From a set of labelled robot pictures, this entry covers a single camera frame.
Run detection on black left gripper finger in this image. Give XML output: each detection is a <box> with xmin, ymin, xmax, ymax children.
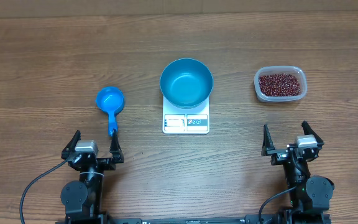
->
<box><xmin>109</xmin><ymin>129</ymin><xmax>123</xmax><ymax>159</ymax></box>
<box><xmin>62</xmin><ymin>130</ymin><xmax>81</xmax><ymax>153</ymax></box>

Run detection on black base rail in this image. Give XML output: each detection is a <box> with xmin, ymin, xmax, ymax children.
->
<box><xmin>54</xmin><ymin>213</ymin><xmax>332</xmax><ymax>224</ymax></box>

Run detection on white digital kitchen scale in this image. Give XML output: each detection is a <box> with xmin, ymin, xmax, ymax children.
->
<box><xmin>162</xmin><ymin>97</ymin><xmax>210</xmax><ymax>134</ymax></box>

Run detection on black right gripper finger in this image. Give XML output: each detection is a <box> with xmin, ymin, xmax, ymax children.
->
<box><xmin>301</xmin><ymin>121</ymin><xmax>324</xmax><ymax>146</ymax></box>
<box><xmin>261</xmin><ymin>124</ymin><xmax>274</xmax><ymax>156</ymax></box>

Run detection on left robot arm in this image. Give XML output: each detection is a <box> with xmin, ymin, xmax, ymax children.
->
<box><xmin>60</xmin><ymin>130</ymin><xmax>124</xmax><ymax>223</ymax></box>

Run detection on red beans in container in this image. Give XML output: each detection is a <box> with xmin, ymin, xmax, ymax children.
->
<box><xmin>258</xmin><ymin>73</ymin><xmax>301</xmax><ymax>96</ymax></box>

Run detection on clear plastic food container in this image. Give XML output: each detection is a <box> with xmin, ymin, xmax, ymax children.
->
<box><xmin>254</xmin><ymin>66</ymin><xmax>308</xmax><ymax>103</ymax></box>

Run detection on blue metal bowl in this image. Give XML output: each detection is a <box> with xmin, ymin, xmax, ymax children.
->
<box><xmin>160</xmin><ymin>58</ymin><xmax>214</xmax><ymax>108</ymax></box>

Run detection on blue plastic measuring scoop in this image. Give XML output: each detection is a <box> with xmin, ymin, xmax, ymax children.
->
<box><xmin>95</xmin><ymin>86</ymin><xmax>125</xmax><ymax>136</ymax></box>

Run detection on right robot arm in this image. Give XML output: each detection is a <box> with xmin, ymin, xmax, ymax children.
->
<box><xmin>257</xmin><ymin>121</ymin><xmax>335</xmax><ymax>223</ymax></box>

